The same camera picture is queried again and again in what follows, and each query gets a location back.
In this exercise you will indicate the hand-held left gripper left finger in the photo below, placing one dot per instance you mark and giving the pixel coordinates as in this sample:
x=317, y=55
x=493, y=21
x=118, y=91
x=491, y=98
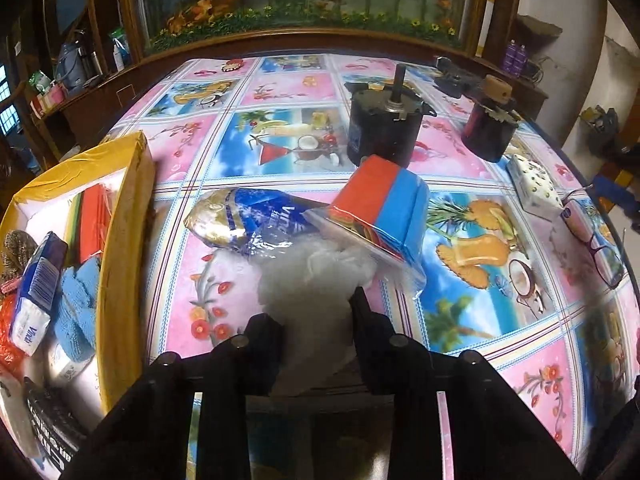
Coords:
x=267, y=350

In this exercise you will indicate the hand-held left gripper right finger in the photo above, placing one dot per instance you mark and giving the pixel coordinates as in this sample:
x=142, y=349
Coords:
x=367, y=350

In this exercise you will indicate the clear plastic bag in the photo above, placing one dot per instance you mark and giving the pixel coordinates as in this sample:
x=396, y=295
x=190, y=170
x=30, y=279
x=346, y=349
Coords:
x=310, y=285

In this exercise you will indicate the yellow cardboard box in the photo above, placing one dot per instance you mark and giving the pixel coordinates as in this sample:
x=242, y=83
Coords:
x=127, y=260

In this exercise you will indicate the plastic-wrapped tissue pack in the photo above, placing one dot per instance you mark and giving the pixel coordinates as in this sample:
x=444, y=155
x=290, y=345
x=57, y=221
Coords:
x=37, y=290

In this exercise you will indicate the blue gold wrapper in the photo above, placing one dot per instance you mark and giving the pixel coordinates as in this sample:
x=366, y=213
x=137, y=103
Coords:
x=235, y=215

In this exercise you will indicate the red blue sponge pack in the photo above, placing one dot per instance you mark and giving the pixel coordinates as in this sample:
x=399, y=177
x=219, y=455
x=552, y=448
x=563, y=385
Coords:
x=380, y=195

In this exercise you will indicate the blue knitted cloth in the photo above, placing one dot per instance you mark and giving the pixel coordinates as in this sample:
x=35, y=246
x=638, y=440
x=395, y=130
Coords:
x=80, y=310

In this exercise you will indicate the white plastic packet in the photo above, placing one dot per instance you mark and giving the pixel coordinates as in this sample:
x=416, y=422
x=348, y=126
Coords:
x=62, y=370

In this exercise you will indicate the coloured clay sticks pack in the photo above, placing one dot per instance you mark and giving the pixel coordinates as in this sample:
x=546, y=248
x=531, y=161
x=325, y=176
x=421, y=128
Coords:
x=92, y=220

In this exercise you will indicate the black comb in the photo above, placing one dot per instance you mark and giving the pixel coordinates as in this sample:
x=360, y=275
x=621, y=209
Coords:
x=50, y=415

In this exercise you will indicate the polka dot tissue pack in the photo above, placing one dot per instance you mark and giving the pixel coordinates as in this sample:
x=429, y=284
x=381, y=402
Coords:
x=532, y=185

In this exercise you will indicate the black motor with wooden cap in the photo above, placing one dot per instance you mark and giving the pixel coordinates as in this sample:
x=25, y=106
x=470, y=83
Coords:
x=487, y=132

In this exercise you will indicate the dark framed eyeglasses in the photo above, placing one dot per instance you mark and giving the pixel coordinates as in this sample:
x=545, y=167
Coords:
x=607, y=265

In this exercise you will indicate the orange mesh scrubber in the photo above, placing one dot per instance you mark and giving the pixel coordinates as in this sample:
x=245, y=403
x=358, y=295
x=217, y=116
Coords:
x=9, y=340

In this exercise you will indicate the printed tablecloth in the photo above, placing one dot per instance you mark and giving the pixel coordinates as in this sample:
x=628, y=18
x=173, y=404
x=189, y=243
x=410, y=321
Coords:
x=280, y=87

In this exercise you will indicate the brown knitted scrubber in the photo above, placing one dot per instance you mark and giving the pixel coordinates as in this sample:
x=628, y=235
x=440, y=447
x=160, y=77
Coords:
x=15, y=250

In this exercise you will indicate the small black device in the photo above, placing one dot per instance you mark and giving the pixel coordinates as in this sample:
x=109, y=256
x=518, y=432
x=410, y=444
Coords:
x=452, y=80

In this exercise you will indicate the purple bottle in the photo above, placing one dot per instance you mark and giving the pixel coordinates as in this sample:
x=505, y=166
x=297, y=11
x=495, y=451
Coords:
x=522, y=57
x=511, y=55

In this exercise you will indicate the white spray bottle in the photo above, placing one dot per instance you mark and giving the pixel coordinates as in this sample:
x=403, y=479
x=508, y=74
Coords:
x=118, y=57

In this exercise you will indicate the red white box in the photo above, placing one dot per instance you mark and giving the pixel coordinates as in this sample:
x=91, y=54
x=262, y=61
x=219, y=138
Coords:
x=47, y=102

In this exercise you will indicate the barred window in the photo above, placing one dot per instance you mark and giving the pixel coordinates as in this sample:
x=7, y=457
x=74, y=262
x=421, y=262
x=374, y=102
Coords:
x=5, y=110

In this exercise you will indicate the brown wall shelf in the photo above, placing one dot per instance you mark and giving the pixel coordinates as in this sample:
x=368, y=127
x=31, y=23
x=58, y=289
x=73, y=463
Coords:
x=537, y=27

